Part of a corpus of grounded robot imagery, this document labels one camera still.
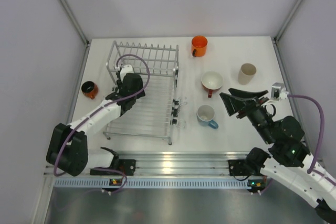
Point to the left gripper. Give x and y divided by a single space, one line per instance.
140 88

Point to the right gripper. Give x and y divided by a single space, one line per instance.
235 100

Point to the red cup white inside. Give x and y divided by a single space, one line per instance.
211 81

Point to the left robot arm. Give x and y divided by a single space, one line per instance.
69 151

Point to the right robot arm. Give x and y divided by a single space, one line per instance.
288 161

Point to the blue mug white inside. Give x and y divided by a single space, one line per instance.
205 115

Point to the small dark orange cup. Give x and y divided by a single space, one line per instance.
89 89

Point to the clear hook upper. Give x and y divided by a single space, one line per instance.
181 101

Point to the clear hook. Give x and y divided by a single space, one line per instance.
181 101
180 124

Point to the clear hook lower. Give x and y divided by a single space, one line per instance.
180 124

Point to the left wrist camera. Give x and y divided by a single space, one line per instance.
122 70

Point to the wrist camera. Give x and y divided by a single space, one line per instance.
278 93
122 70

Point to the beige handleless cup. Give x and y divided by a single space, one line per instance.
246 73

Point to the white wire dish rack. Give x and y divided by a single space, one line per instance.
154 115

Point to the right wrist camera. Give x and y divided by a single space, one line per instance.
278 93

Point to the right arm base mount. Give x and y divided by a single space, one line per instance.
241 167

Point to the orange mug black handle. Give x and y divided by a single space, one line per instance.
199 45

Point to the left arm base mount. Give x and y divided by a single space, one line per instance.
118 166

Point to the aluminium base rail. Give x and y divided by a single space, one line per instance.
181 164

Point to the slotted cable duct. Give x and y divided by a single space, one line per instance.
158 183

